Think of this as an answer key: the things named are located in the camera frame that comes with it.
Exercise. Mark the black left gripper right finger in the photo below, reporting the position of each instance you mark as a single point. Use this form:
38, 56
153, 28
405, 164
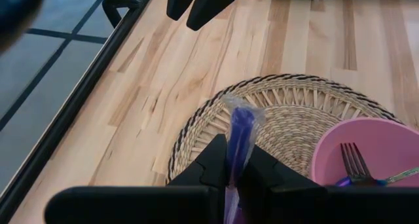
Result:
262, 175

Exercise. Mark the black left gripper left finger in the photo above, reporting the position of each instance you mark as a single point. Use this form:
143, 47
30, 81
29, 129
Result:
212, 165

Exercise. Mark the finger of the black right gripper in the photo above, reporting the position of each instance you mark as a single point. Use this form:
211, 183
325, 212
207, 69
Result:
209, 8
180, 3

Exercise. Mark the purple straw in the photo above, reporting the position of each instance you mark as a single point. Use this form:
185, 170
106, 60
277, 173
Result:
240, 135

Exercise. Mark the dark iridescent fork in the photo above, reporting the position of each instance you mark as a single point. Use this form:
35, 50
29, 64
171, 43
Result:
355, 165

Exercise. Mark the pink plastic bowl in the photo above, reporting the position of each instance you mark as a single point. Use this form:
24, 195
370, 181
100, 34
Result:
386, 142

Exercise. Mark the iridescent purple teal spoon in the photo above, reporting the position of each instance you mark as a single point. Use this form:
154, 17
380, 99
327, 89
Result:
401, 175

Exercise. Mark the round woven straw placemat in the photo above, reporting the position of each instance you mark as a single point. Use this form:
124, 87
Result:
294, 119

